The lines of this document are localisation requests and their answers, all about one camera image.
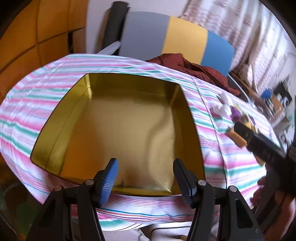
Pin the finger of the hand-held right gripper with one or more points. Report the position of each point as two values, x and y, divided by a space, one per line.
254 139

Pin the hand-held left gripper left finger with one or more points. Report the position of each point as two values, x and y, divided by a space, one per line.
108 182

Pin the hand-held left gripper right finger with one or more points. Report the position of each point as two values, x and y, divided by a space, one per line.
185 184

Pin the yellow snack packet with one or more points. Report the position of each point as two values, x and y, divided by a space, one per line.
238 140
248 121

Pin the large purple packet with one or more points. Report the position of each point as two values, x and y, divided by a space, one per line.
235 113

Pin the pale pink roll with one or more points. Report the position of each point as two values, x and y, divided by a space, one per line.
224 109

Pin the person's right hand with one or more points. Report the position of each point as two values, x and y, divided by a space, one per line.
257 197

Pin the brown cardboard box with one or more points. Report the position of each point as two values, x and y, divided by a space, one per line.
277 104

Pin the wooden side table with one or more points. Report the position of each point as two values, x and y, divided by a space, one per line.
254 92

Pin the blue ball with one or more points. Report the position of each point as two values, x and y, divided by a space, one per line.
268 93

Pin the maroon jacket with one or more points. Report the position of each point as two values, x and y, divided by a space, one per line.
203 74

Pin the pink green striped tablecloth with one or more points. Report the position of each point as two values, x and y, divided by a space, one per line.
46 97

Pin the patterned beige curtain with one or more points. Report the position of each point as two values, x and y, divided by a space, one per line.
242 27

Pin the grey yellow blue chair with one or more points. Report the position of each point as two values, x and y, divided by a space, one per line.
143 34

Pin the orange wooden wardrobe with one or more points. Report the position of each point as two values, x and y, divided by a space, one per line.
34 27

